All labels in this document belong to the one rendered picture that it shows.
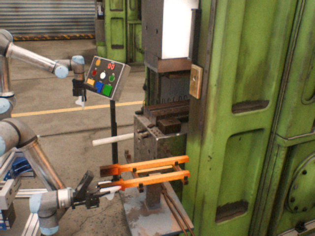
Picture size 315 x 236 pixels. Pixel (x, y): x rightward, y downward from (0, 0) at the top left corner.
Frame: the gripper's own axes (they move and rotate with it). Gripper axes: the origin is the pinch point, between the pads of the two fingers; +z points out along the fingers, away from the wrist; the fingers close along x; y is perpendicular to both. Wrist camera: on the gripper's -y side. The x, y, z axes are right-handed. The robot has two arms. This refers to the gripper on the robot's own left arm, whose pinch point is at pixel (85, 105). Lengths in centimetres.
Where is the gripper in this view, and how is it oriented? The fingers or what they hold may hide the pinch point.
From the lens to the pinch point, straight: 218.9
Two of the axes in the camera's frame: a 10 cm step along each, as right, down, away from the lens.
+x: 0.8, 4.3, -9.0
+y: -10.0, 0.1, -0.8
